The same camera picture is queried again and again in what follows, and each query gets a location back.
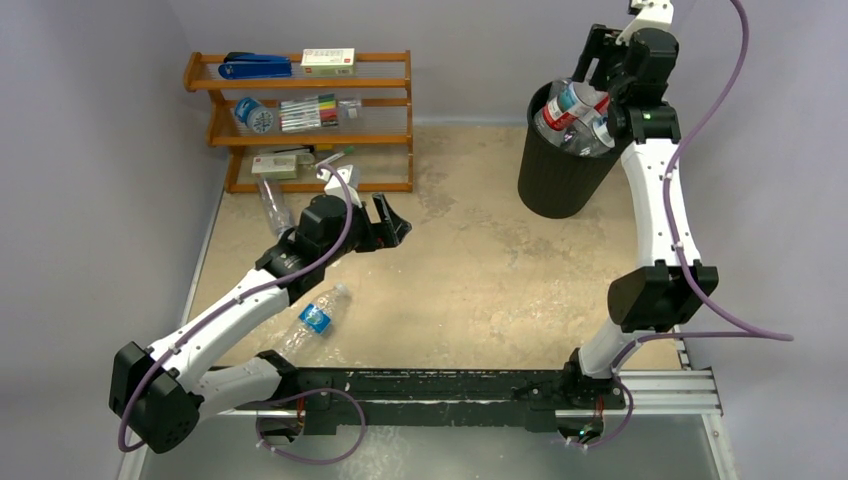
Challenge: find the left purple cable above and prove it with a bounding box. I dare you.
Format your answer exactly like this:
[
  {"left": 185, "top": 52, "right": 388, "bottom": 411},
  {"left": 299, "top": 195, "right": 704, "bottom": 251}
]
[{"left": 116, "top": 164, "right": 355, "bottom": 454}]

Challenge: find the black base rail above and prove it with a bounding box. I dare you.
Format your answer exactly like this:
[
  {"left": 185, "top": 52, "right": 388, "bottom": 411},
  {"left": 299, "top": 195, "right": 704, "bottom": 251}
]
[{"left": 254, "top": 366, "right": 626, "bottom": 435}]

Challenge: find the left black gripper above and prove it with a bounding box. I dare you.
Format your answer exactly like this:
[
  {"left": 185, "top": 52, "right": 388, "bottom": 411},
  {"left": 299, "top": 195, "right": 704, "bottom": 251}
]
[{"left": 321, "top": 193, "right": 409, "bottom": 266}]

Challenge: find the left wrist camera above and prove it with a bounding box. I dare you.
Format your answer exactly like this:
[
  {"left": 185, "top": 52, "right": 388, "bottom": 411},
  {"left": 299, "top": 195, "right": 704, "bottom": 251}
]
[{"left": 316, "top": 165, "right": 362, "bottom": 208}]

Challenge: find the wooden three-tier shelf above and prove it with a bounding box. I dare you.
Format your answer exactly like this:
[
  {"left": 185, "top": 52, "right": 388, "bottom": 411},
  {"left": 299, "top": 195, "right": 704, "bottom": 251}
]
[{"left": 183, "top": 49, "right": 415, "bottom": 194}]

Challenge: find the black ribbed waste bin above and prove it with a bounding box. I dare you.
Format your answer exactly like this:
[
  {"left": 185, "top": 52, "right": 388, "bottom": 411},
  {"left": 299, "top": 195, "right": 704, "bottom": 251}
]
[{"left": 517, "top": 83, "right": 626, "bottom": 219}]

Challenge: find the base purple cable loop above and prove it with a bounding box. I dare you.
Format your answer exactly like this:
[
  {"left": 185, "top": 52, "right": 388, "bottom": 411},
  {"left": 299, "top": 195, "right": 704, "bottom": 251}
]
[{"left": 255, "top": 380, "right": 367, "bottom": 465}]

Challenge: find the blue label clear bottle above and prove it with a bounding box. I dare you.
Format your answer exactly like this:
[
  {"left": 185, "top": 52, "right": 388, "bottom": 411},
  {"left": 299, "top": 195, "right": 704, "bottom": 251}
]
[{"left": 273, "top": 283, "right": 352, "bottom": 364}]

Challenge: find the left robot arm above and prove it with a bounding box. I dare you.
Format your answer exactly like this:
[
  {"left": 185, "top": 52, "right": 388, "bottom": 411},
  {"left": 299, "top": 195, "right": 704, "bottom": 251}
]
[{"left": 109, "top": 193, "right": 412, "bottom": 453}]

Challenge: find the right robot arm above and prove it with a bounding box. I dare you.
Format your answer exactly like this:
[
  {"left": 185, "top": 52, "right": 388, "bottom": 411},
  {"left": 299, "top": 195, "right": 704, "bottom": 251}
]
[{"left": 561, "top": 24, "right": 719, "bottom": 407}]

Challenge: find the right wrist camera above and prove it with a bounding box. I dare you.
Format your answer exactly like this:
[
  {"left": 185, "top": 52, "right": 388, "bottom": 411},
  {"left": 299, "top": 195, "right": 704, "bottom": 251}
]
[{"left": 615, "top": 0, "right": 674, "bottom": 45}]

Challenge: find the clear bottle near shelf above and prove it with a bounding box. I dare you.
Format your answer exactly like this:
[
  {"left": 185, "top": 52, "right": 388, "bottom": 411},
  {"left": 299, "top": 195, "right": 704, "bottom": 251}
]
[{"left": 256, "top": 175, "right": 295, "bottom": 240}]

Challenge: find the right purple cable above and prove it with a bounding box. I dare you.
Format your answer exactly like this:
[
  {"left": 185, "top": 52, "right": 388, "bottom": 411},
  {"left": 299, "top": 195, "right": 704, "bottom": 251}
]
[{"left": 596, "top": 0, "right": 795, "bottom": 449}]

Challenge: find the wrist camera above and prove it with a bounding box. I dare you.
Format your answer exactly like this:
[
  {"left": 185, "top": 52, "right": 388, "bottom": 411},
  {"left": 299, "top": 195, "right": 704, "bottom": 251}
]
[
  {"left": 615, "top": 0, "right": 674, "bottom": 45},
  {"left": 316, "top": 165, "right": 362, "bottom": 208}
]

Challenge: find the green-capped white marker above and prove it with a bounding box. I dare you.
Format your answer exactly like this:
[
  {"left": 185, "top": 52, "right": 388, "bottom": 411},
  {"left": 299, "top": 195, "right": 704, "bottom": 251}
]
[{"left": 315, "top": 146, "right": 355, "bottom": 169}]

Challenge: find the white stapler on bottom shelf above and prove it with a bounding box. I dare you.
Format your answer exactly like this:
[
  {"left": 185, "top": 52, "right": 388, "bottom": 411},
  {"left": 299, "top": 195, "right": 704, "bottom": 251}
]
[{"left": 251, "top": 148, "right": 316, "bottom": 180}]

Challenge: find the pack of coloured markers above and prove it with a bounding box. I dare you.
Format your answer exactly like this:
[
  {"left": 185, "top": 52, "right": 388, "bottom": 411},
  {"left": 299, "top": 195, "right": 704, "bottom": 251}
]
[{"left": 279, "top": 94, "right": 339, "bottom": 133}]

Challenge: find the small clear clip box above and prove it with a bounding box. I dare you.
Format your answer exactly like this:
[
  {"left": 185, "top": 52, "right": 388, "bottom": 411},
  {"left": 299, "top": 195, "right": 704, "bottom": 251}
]
[{"left": 337, "top": 98, "right": 363, "bottom": 121}]

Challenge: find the white and red box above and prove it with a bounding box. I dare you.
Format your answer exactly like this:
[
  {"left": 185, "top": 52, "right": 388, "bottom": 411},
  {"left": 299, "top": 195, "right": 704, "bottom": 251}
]
[{"left": 300, "top": 48, "right": 356, "bottom": 77}]

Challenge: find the blue stapler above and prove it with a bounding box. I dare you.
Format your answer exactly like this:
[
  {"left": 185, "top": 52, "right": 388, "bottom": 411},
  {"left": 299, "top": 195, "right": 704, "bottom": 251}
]
[{"left": 218, "top": 52, "right": 292, "bottom": 80}]

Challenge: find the aluminium frame rail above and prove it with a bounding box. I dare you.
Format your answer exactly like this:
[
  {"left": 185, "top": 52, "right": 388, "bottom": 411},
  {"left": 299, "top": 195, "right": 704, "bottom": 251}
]
[{"left": 122, "top": 367, "right": 739, "bottom": 479}]

